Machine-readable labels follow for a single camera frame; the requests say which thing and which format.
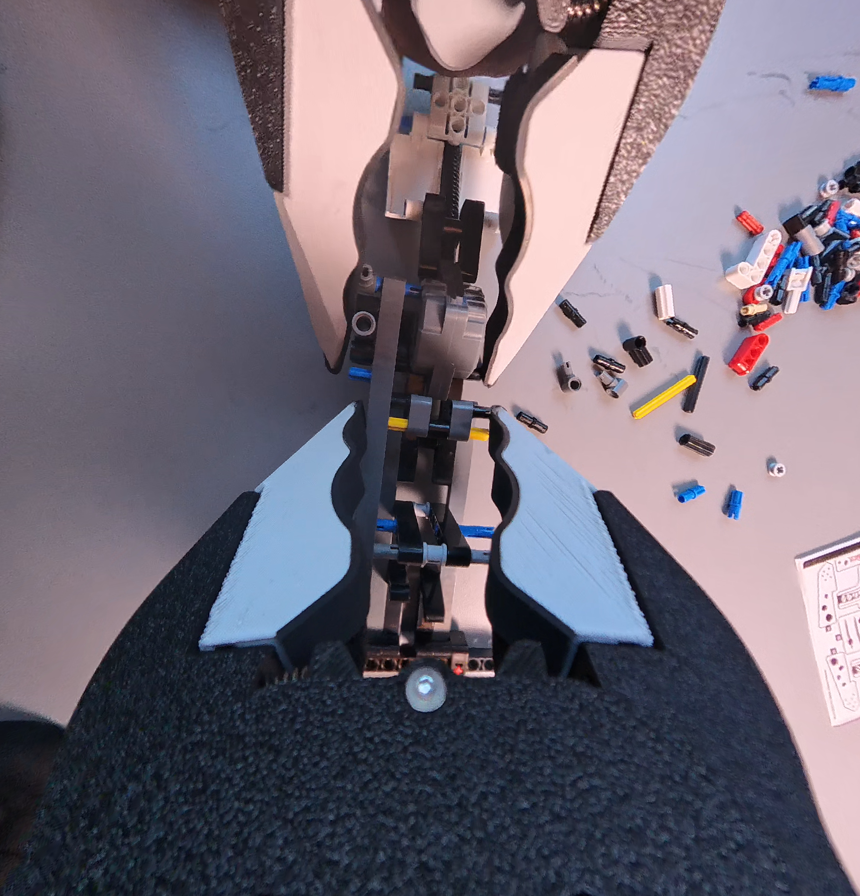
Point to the yellow toy brick axle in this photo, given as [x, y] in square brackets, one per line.
[664, 397]

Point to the grey desk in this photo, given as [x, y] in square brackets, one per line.
[122, 315]

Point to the black ridged axle connector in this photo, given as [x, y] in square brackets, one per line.
[696, 445]

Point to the toy brick vehicle chassis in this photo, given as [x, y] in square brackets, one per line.
[444, 336]

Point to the red toy brick pin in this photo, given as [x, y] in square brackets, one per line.
[750, 222]

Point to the black toy brick pin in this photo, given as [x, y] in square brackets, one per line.
[764, 378]
[571, 313]
[608, 363]
[682, 327]
[531, 421]

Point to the grey toy brick connector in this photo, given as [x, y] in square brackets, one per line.
[568, 376]
[612, 385]

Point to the black toy brick axle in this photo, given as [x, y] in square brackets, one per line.
[696, 383]

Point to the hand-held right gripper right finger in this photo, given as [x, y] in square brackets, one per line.
[563, 560]

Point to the black angled toy brick connector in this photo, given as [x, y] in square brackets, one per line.
[638, 351]

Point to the blue toy brick pin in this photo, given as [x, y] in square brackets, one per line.
[735, 502]
[690, 493]
[833, 82]

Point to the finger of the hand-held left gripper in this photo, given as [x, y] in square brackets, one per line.
[570, 175]
[325, 140]

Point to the white printed sticker sheet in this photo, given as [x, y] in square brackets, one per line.
[843, 630]

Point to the red short toy brick beam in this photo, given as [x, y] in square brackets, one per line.
[749, 353]

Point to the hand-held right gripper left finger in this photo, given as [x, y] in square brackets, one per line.
[283, 560]

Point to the small grey toy brick bush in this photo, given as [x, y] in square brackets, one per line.
[775, 467]

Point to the small white toy brick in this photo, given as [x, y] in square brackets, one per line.
[664, 302]

